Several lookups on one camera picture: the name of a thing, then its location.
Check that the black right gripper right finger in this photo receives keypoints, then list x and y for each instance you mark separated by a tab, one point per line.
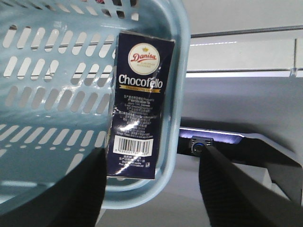
234	199

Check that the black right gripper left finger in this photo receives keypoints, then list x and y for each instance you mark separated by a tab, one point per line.
74	201

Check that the light blue plastic basket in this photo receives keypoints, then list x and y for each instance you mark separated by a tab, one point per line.
56	69

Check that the blue Chocofello cookie box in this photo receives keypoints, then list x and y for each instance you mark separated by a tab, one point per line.
142	71

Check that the white supermarket shelving unit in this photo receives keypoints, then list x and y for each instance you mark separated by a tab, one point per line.
273	52

